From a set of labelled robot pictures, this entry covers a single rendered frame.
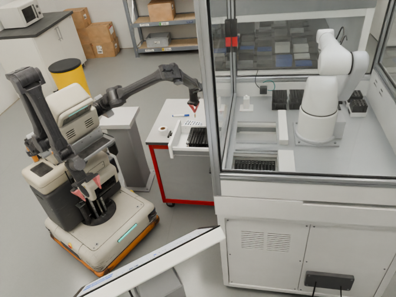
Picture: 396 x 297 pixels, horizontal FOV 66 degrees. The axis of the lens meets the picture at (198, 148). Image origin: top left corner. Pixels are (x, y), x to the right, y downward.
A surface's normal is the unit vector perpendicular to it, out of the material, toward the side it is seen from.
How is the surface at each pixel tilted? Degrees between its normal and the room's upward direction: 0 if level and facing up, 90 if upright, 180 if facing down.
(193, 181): 90
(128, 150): 90
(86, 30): 90
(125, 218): 0
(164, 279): 45
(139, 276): 40
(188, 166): 90
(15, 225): 0
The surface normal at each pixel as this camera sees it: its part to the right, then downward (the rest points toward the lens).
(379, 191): -0.17, 0.62
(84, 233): -0.10, -0.78
